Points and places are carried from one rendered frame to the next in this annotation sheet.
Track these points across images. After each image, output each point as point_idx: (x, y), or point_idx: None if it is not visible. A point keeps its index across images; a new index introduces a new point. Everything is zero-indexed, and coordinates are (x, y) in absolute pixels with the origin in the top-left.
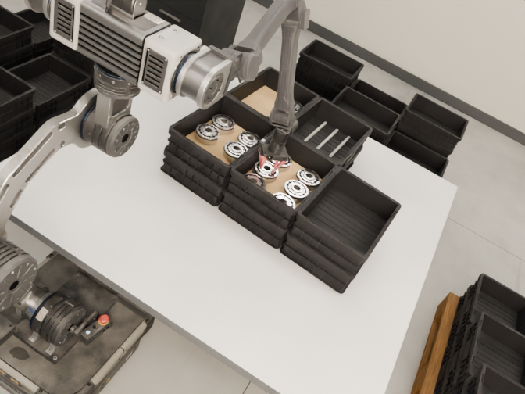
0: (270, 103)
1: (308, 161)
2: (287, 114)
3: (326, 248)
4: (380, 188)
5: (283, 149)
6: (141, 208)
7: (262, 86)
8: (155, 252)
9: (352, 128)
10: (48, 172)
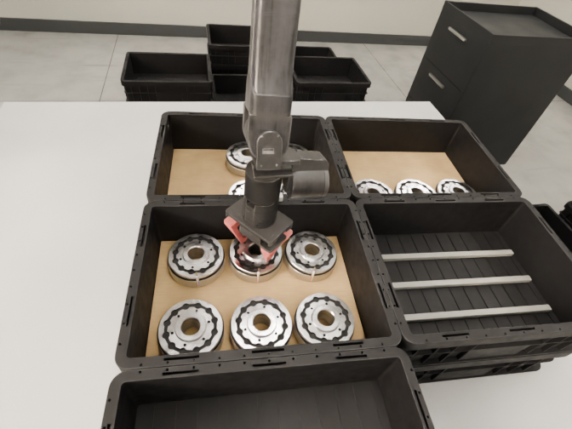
0: (422, 175)
1: (361, 289)
2: (248, 121)
3: None
4: None
5: (278, 225)
6: (86, 207)
7: (436, 151)
8: (5, 265)
9: (567, 294)
10: (73, 127)
